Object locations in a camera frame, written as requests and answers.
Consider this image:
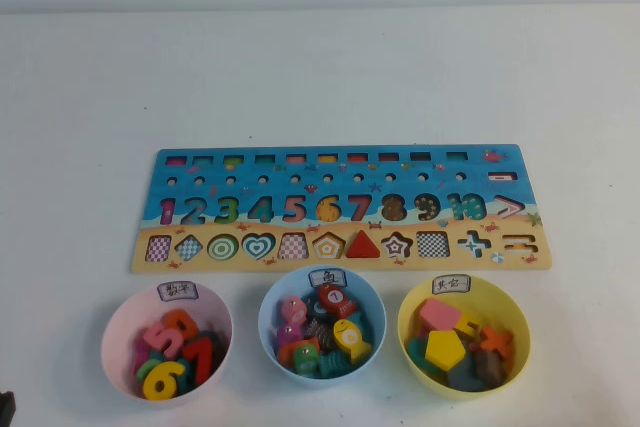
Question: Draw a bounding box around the green wooden number piece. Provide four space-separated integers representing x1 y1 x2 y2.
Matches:
135 356 169 382

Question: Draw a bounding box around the yellow wooden number six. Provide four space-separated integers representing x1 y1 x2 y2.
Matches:
142 359 187 401

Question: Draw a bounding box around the paper label on yellow bowl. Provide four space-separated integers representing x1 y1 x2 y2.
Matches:
432 275 473 295

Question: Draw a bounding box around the yellow wooden equals sign piece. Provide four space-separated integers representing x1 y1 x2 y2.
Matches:
455 311 485 341

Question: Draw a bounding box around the dark teal wooden fish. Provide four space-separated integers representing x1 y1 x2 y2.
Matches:
304 296 329 321

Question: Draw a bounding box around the teal wooden round piece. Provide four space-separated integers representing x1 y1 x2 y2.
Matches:
405 336 441 374

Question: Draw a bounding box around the pink plastic bowl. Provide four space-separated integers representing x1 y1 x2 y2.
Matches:
101 281 235 402

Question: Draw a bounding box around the red wooden fish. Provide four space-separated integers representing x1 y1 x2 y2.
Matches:
318 283 357 321

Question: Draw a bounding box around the yellow plastic bowl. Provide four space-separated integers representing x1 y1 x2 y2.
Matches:
397 274 533 401

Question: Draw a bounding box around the pink wooden trapezoid piece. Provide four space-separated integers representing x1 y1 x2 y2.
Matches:
418 297 464 333

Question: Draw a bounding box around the slate blue wooden shape piece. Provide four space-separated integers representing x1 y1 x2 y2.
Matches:
446 354 489 393

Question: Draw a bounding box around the yellow wooden pentagon piece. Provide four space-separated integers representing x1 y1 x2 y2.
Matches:
424 329 467 371

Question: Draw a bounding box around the paper label on pink bowl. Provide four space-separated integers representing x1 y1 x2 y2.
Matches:
157 281 200 303

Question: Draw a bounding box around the brown wooden shape piece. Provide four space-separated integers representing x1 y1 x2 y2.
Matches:
473 349 507 388

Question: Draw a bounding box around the yellow wooden fish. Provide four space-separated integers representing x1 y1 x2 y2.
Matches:
332 318 374 366

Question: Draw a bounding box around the dark green wooden fish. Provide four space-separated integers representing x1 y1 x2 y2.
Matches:
349 309 376 343

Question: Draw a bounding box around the blue plastic bowl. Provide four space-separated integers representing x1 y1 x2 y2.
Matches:
257 265 388 389

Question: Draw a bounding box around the magenta wooden fish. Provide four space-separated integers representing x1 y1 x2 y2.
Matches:
276 321 305 350

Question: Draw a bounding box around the magenta wooden number piece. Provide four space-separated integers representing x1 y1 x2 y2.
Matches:
133 336 151 373

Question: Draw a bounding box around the orange wooden number piece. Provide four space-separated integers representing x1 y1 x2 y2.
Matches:
163 308 201 343

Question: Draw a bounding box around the pink wooden fish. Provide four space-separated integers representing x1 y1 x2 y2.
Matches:
278 295 309 327

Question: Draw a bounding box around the blue wooden number puzzle board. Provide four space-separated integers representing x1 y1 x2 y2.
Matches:
130 143 555 276

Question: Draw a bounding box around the paper label on blue bowl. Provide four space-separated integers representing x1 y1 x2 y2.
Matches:
308 266 347 288

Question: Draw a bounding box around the pink wooden number five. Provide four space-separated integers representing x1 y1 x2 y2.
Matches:
141 320 187 359

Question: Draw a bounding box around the red wooden number seven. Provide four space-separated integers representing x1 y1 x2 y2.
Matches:
180 336 217 387

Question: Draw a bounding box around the orange wooden plus piece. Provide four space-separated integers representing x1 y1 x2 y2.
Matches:
477 325 515 361

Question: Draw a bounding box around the brown wooden fish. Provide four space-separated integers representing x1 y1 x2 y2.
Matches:
302 317 336 353

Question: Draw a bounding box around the orange wooden fish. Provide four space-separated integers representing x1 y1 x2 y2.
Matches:
277 337 321 367

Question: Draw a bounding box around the red wooden triangle piece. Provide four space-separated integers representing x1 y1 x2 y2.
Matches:
345 229 382 259

